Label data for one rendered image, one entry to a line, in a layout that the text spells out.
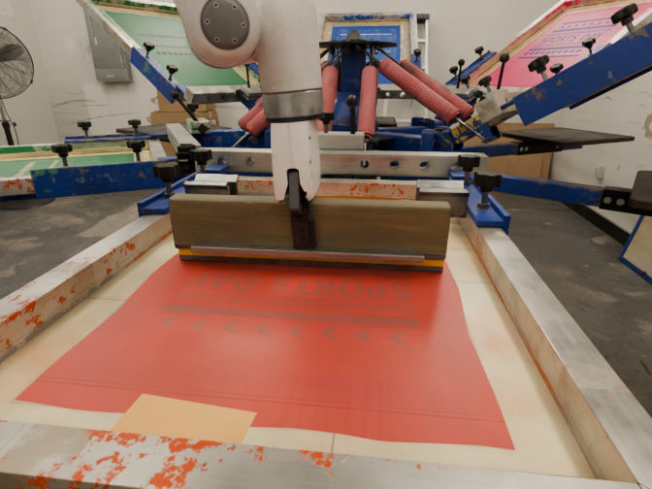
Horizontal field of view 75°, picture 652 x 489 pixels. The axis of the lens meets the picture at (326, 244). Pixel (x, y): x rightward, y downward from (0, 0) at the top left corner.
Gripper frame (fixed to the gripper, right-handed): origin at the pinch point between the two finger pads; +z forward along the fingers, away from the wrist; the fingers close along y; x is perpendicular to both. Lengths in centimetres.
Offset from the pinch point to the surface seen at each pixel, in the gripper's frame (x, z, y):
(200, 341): -8.6, 4.7, 19.6
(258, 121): -27, -7, -80
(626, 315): 140, 114, -158
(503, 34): 137, -42, -433
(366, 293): 8.2, 6.1, 7.4
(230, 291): -8.9, 4.8, 8.8
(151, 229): -25.7, 0.7, -4.8
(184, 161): -36, -3, -42
